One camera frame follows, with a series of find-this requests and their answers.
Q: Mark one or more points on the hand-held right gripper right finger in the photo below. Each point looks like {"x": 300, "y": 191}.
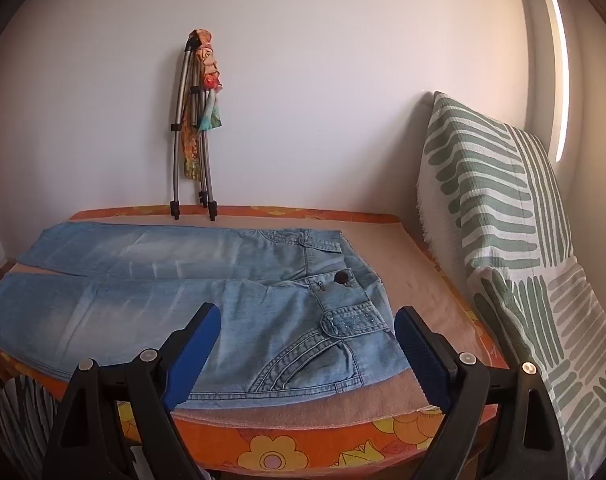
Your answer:
{"x": 423, "y": 360}

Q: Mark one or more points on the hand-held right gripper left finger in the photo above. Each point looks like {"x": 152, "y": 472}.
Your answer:
{"x": 198, "y": 355}

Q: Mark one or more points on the blue cloth towel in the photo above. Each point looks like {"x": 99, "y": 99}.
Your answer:
{"x": 183, "y": 300}

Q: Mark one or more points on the beige blanket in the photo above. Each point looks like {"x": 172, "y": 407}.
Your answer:
{"x": 423, "y": 270}

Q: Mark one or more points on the orange floral mattress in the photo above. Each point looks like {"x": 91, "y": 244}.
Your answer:
{"x": 283, "y": 450}

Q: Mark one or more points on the black and white striped cloth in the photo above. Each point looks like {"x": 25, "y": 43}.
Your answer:
{"x": 23, "y": 420}

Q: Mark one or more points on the green white patterned cushion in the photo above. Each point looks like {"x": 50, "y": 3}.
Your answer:
{"x": 488, "y": 175}

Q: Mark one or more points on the colourful patterned cloth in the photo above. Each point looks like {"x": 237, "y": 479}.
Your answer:
{"x": 208, "y": 65}

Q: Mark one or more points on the window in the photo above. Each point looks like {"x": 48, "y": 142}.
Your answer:
{"x": 560, "y": 85}

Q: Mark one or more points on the folded metal tube frame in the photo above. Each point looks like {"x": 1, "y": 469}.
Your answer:
{"x": 174, "y": 126}

